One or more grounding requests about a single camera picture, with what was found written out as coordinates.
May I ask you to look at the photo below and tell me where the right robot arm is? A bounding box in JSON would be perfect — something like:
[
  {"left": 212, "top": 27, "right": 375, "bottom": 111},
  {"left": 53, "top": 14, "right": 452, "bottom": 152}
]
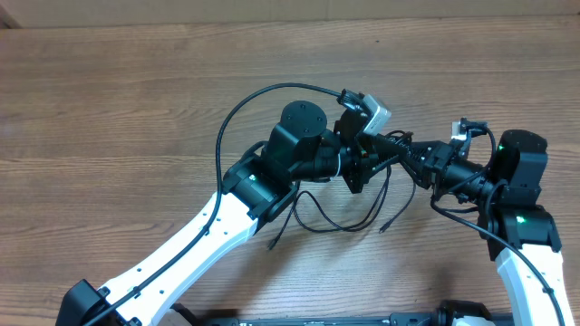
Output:
[{"left": 395, "top": 129, "right": 575, "bottom": 325}]

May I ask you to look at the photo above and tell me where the camera cable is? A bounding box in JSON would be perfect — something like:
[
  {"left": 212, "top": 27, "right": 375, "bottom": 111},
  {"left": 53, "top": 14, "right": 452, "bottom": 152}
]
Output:
[
  {"left": 81, "top": 81, "right": 343, "bottom": 326},
  {"left": 429, "top": 126, "right": 567, "bottom": 326}
]

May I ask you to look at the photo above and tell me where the left camera cable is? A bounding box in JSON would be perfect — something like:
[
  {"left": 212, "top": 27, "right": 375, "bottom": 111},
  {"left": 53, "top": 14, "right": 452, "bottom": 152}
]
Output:
[{"left": 81, "top": 81, "right": 343, "bottom": 326}]

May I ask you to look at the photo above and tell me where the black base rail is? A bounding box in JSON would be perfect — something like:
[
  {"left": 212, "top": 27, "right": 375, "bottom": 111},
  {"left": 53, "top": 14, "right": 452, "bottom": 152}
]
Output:
[{"left": 158, "top": 299, "right": 513, "bottom": 326}]

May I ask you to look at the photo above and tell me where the right camera cable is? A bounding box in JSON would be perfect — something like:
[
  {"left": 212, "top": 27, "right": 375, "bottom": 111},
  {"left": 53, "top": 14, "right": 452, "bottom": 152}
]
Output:
[{"left": 429, "top": 126, "right": 567, "bottom": 326}]

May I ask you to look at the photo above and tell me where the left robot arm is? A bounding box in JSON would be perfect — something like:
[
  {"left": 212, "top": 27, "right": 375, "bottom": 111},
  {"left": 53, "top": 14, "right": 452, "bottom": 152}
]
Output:
[{"left": 56, "top": 95, "right": 391, "bottom": 325}]

